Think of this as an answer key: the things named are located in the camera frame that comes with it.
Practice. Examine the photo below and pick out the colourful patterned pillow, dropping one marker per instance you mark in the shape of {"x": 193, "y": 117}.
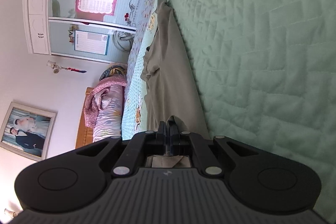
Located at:
{"x": 113, "y": 70}

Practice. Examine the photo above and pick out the hanging wall ornament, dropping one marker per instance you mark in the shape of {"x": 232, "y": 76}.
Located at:
{"x": 57, "y": 68}

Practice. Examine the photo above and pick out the wooden headboard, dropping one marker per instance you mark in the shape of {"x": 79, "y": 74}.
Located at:
{"x": 84, "y": 133}

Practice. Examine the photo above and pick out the pink fuzzy blanket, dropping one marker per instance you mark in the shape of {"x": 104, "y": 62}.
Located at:
{"x": 99, "y": 98}

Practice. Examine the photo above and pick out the floral bed sheet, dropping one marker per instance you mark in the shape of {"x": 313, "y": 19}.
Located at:
{"x": 145, "y": 15}

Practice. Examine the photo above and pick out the framed wedding photo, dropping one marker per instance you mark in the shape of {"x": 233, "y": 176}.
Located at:
{"x": 26, "y": 131}

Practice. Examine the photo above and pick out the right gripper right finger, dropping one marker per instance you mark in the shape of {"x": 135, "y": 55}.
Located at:
{"x": 202, "y": 158}

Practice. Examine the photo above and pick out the white standing fan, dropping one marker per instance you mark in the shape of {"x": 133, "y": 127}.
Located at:
{"x": 123, "y": 41}

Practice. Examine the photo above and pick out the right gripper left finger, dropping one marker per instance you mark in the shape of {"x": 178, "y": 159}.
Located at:
{"x": 135, "y": 153}

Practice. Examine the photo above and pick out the mint quilted bee bedspread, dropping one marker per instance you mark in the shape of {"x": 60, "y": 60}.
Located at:
{"x": 265, "y": 72}

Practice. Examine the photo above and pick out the grey t-shirt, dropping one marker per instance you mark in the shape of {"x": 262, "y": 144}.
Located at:
{"x": 172, "y": 94}

